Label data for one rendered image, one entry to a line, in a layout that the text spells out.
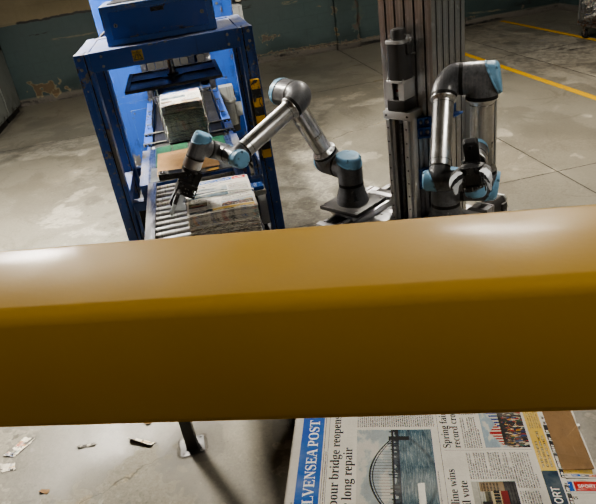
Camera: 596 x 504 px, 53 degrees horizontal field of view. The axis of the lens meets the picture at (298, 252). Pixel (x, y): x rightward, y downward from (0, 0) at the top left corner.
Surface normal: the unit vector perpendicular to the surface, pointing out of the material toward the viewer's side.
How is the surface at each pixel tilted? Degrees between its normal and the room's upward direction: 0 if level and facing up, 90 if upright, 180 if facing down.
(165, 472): 0
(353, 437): 1
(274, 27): 90
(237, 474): 0
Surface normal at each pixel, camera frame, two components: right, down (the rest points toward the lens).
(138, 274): -0.14, -0.87
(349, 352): -0.10, 0.48
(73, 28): 0.20, 0.44
